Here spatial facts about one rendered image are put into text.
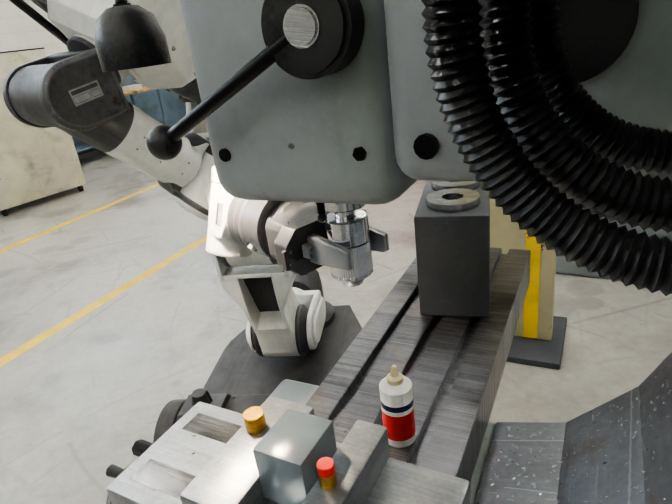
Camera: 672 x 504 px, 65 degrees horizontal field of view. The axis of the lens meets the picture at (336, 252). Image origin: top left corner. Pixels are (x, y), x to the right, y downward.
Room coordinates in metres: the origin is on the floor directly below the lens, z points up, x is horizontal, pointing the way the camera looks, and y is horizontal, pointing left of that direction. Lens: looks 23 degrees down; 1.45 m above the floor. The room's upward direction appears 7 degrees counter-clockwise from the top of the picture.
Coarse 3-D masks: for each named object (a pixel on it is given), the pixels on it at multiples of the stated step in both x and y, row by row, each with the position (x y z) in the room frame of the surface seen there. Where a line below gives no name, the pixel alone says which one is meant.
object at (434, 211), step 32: (448, 192) 0.87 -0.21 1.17; (480, 192) 0.89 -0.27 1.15; (416, 224) 0.81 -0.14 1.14; (448, 224) 0.79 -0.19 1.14; (480, 224) 0.78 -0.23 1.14; (416, 256) 0.81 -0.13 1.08; (448, 256) 0.79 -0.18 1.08; (480, 256) 0.78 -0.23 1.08; (448, 288) 0.79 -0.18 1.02; (480, 288) 0.78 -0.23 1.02
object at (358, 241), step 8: (368, 224) 0.52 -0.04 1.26; (328, 232) 0.51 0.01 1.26; (336, 232) 0.51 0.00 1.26; (344, 232) 0.50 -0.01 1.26; (352, 232) 0.50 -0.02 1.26; (360, 232) 0.51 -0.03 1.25; (368, 232) 0.52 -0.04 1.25; (336, 240) 0.51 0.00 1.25; (344, 240) 0.50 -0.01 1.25; (352, 240) 0.50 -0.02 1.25; (360, 240) 0.51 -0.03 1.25; (368, 240) 0.52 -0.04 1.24; (352, 248) 0.50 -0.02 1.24; (360, 248) 0.51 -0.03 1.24; (368, 248) 0.51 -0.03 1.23; (360, 256) 0.51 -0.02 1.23; (368, 256) 0.51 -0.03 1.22; (360, 264) 0.50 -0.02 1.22; (368, 264) 0.51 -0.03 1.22; (336, 272) 0.51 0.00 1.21; (344, 272) 0.50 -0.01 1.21; (352, 272) 0.50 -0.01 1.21; (360, 272) 0.50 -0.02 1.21; (368, 272) 0.51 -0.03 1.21; (344, 280) 0.50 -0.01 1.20; (352, 280) 0.50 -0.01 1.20
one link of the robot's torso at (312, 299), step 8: (296, 288) 1.43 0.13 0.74; (296, 296) 1.39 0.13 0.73; (304, 296) 1.39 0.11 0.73; (312, 296) 1.39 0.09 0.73; (320, 296) 1.40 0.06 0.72; (304, 304) 1.39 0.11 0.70; (312, 304) 1.32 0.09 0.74; (320, 304) 1.35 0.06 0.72; (312, 312) 1.28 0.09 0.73; (320, 312) 1.34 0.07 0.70; (312, 320) 1.27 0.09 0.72; (320, 320) 1.32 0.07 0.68; (248, 328) 1.27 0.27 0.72; (312, 328) 1.25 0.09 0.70; (320, 328) 1.31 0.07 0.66; (248, 336) 1.26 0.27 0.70; (312, 336) 1.24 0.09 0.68; (320, 336) 1.29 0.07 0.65; (312, 344) 1.23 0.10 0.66
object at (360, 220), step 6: (360, 210) 0.53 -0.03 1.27; (330, 216) 0.53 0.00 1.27; (354, 216) 0.52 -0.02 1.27; (360, 216) 0.52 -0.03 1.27; (366, 216) 0.52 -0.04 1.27; (324, 222) 0.52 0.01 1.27; (330, 222) 0.51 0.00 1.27; (336, 222) 0.51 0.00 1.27; (342, 222) 0.51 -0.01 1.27; (348, 222) 0.50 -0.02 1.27; (354, 222) 0.50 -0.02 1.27; (360, 222) 0.51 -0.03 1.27; (366, 222) 0.51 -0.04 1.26; (330, 228) 0.51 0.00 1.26; (336, 228) 0.51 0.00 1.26; (342, 228) 0.50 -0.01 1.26; (348, 228) 0.50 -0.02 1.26; (354, 228) 0.50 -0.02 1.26; (360, 228) 0.51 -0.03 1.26
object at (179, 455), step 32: (192, 416) 0.52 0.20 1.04; (224, 416) 0.52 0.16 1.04; (160, 448) 0.48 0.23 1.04; (192, 448) 0.47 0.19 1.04; (352, 448) 0.40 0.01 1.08; (384, 448) 0.41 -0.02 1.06; (128, 480) 0.43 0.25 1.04; (160, 480) 0.43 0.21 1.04; (352, 480) 0.36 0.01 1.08; (384, 480) 0.39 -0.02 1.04; (416, 480) 0.38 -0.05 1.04; (448, 480) 0.38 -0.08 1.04
